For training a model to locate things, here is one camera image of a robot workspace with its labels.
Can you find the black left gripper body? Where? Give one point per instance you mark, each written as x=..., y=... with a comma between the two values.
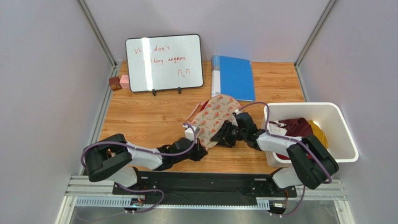
x=195, y=154

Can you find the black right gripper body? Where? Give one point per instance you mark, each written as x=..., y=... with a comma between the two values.
x=224, y=136

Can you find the floral mesh laundry bag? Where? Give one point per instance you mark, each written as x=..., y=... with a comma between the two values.
x=210, y=115

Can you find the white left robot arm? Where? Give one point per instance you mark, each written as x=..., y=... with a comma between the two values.
x=117, y=160

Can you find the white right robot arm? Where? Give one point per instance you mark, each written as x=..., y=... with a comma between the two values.
x=311, y=164

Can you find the blue file folder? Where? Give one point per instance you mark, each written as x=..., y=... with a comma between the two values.
x=234, y=77

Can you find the dark red clothes pile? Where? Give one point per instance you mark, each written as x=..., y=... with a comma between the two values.
x=291, y=127

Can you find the yellow garment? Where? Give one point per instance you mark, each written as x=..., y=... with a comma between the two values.
x=319, y=133

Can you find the white dry-erase board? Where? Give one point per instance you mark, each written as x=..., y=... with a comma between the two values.
x=164, y=63

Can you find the pink cube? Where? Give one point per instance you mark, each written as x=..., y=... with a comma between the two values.
x=124, y=81

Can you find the brown cube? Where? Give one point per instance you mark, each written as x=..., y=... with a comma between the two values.
x=114, y=83

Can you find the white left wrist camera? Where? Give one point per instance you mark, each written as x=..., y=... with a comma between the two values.
x=191, y=132

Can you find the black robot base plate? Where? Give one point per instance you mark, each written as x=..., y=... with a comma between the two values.
x=219, y=189

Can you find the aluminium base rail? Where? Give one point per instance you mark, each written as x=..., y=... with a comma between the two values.
x=105, y=202

